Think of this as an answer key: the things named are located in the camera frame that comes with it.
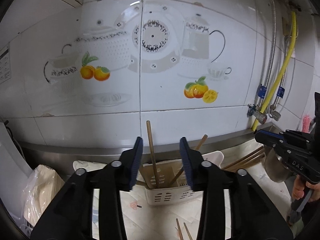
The stainless steel pot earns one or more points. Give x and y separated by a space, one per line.
274 167

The white quilted patterned mat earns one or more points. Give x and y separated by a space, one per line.
143 221

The wooden chopstick bundle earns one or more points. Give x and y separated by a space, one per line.
188 232

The wooden chopstick vertical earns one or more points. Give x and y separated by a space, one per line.
191 158

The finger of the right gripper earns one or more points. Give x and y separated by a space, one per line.
267 138

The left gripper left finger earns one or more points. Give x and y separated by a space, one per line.
69 214

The white wall label sticker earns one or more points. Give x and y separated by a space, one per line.
5 68

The steel angle valve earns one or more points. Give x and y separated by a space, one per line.
273 114

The wooden chopstick long diagonal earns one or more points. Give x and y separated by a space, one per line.
246 161

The person's right hand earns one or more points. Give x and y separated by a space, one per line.
299 187

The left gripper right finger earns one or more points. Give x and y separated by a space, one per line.
253 215

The beige plastic utensil holder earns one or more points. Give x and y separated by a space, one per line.
167 193

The white appliance behind box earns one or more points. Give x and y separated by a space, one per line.
14 174

